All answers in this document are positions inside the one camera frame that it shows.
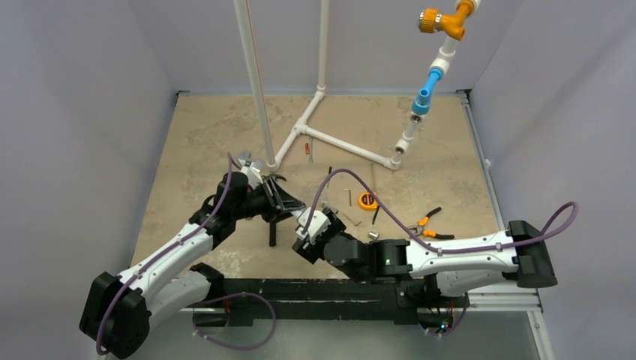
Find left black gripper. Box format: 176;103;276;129
232;177;305;224

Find white remote control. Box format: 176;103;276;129
291;207;311;227

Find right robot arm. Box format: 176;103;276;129
292;209;558;305

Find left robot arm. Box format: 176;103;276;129
79;171;306;359

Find brass hex key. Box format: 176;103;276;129
340;211;362;227
343;188;353;207

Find silver transceiver module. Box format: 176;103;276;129
322;201;338;213

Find red adjustable wrench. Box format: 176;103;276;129
237;150;254;168

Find yellow tape measure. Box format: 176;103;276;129
358;192;378;211

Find small black pen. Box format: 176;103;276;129
371;205;381;225

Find blue pipe fitting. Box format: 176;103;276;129
411;68;444;116

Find orange pipe valve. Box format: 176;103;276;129
418;0;481;41

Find black handled hammer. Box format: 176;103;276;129
262;173;287;248

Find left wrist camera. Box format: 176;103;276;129
240;160;264;189

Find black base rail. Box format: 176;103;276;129
194;279;470;329

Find orange handled pliers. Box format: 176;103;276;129
406;207;455;241

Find white pipe frame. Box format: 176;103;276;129
233;0;468;172

